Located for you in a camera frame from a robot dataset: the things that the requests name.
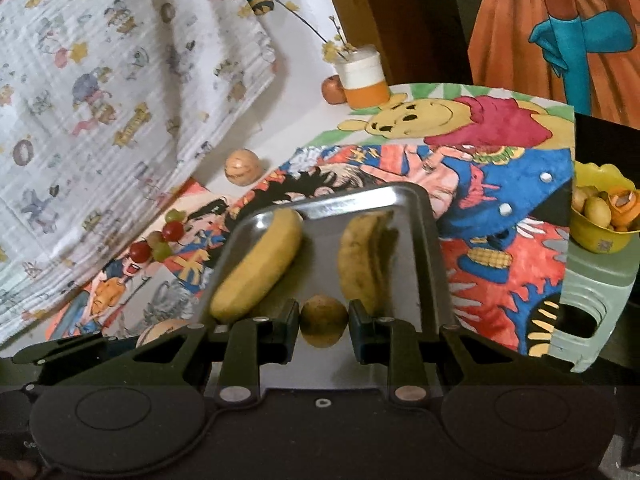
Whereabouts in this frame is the colourful cartoon tablecloth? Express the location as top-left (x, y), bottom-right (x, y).
top-left (224, 141), bottom-right (577, 357)

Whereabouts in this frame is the orange fruit peel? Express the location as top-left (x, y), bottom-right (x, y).
top-left (606, 187), bottom-right (640, 233)

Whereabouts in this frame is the small red apple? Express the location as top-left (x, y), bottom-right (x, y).
top-left (321, 75), bottom-right (348, 105)

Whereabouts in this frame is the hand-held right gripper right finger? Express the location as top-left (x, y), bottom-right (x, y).
top-left (348, 299), bottom-right (596, 409)

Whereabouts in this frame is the green plastic stool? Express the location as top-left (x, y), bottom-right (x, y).
top-left (547, 230), bottom-right (640, 374)

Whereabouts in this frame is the wooden post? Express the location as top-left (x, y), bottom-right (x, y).
top-left (315, 0), bottom-right (453, 88)

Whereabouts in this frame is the white and orange jar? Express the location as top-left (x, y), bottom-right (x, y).
top-left (333, 44), bottom-right (390, 110)

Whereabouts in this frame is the orange dress wall poster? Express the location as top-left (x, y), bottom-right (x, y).
top-left (467, 0), bottom-right (640, 127)

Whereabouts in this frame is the white printed blanket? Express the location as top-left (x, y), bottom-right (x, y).
top-left (0, 0), bottom-right (279, 344)

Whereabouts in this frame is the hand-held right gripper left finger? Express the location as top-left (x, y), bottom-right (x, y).
top-left (11, 299), bottom-right (301, 409)

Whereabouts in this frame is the round tan fruit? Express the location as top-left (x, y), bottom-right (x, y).
top-left (224, 148), bottom-right (263, 187)

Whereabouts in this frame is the metal tray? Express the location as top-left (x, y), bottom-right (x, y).
top-left (197, 183), bottom-right (459, 394)

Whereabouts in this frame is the yellow bowl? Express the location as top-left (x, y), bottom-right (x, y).
top-left (570, 162), bottom-right (640, 255)

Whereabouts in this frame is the spotted yellow banana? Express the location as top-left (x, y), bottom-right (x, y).
top-left (338, 209), bottom-right (401, 317)

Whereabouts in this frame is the round brown-yellow fruit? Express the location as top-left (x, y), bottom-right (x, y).
top-left (299, 295), bottom-right (349, 349)

